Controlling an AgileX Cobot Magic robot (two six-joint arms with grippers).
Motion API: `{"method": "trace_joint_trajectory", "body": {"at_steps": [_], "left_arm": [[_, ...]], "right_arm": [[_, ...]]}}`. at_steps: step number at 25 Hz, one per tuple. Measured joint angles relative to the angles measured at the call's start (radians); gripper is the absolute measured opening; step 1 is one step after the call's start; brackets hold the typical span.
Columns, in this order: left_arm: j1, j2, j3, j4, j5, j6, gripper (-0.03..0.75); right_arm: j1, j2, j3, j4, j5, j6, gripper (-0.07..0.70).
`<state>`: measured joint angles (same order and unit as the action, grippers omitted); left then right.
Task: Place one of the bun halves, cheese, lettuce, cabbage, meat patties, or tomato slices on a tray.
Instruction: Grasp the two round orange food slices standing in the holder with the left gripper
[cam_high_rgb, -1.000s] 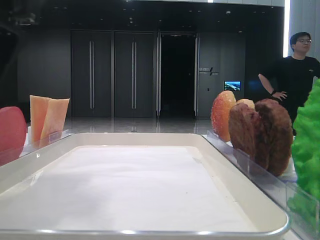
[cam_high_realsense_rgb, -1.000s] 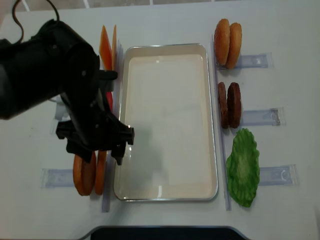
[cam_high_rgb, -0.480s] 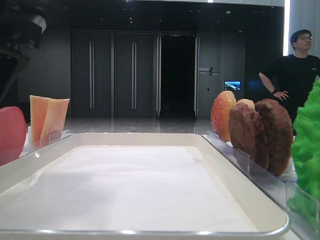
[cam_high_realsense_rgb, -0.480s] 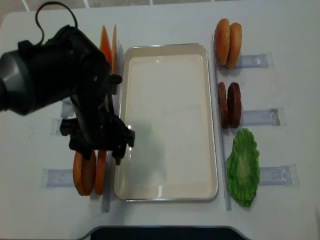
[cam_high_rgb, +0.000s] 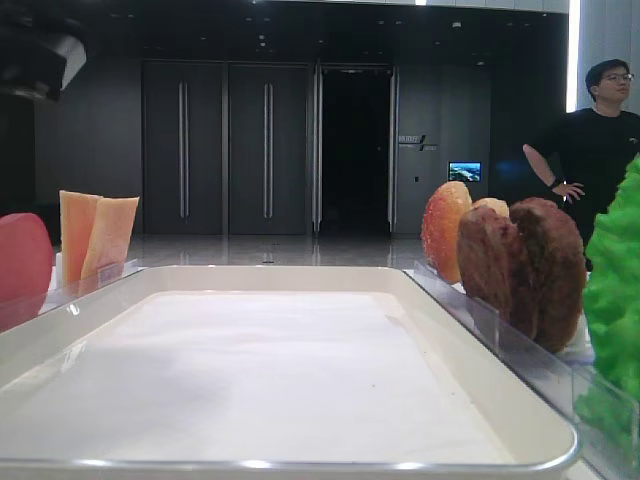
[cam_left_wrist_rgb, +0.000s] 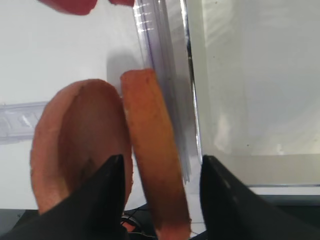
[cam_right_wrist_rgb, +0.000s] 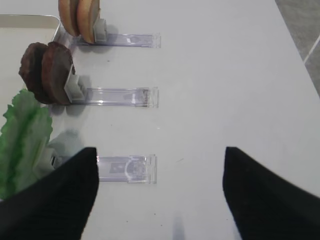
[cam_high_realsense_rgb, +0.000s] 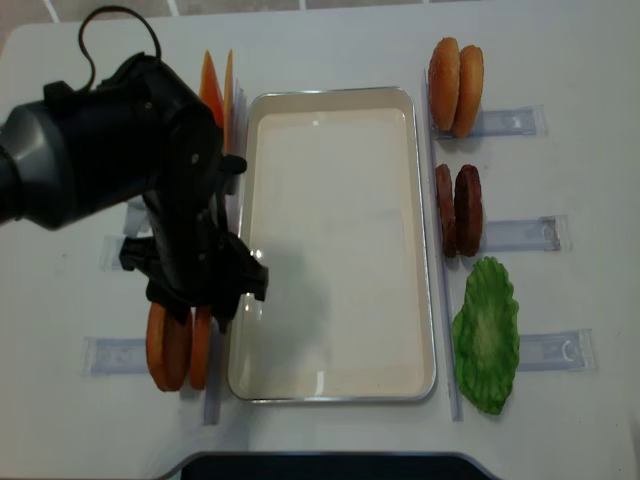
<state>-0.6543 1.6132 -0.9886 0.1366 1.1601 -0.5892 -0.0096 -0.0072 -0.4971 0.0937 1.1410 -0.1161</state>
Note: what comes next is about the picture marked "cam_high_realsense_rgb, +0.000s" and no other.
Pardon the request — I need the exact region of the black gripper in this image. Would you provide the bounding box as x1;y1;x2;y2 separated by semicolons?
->
119;155;269;322

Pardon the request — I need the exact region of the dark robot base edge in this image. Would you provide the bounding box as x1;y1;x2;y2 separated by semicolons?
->
180;453;495;479

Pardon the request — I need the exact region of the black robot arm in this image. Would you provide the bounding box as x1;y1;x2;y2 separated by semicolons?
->
1;53;269;324

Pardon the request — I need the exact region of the clear pusher rack tomato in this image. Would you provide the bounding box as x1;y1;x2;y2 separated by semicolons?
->
99;196;151;272

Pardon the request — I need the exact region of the clear pusher rack bread left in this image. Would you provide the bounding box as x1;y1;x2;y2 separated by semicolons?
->
81;337;149;377

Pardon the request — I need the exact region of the orange cheese slice outer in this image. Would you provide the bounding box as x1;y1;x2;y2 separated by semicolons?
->
199;50;224;128

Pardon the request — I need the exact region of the orange cheese slice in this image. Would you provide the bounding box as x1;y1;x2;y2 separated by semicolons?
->
199;50;224;128
223;49;234;153

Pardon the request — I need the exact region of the orange cheese slice inner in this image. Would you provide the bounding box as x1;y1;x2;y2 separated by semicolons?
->
223;49;234;153

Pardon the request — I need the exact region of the brown meat patty inner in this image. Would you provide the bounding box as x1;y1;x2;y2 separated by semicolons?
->
435;164;457;258

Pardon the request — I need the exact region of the brown meat patty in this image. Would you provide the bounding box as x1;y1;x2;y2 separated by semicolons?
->
435;164;457;258
454;164;483;257

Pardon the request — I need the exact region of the brown meat patty outer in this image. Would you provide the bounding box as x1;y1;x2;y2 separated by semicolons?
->
454;164;483;257

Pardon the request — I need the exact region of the green lettuce leaf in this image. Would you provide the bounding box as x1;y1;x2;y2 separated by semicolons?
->
452;257;520;415

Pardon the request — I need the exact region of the clear pusher rack lettuce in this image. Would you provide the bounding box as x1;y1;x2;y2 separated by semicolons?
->
517;329;598;372

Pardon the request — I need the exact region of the white metal tray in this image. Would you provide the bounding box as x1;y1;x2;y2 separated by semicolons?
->
227;87;436;403

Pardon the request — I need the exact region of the bun slice right outer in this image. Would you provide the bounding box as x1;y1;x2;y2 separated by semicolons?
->
428;37;460;131

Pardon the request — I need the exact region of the bun slice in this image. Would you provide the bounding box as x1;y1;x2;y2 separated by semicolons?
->
451;45;484;138
428;37;460;131

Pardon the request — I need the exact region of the bun slice right inner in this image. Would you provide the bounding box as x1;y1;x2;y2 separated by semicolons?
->
451;45;484;138

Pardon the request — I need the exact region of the clear pusher rack patty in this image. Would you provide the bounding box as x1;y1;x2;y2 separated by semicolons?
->
480;215;572;253

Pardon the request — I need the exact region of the clear pusher rack bun right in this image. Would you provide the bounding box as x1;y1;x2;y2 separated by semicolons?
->
465;105;548;140

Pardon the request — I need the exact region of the clear left front rail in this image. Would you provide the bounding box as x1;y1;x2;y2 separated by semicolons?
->
202;79;248;427

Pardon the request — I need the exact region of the clear rail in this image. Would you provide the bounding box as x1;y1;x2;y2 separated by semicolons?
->
422;68;464;422
202;79;248;427

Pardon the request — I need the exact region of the clear right front rail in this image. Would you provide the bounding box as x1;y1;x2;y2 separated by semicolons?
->
422;68;464;422

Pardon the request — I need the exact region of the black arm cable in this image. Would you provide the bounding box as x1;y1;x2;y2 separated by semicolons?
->
77;5;164;94

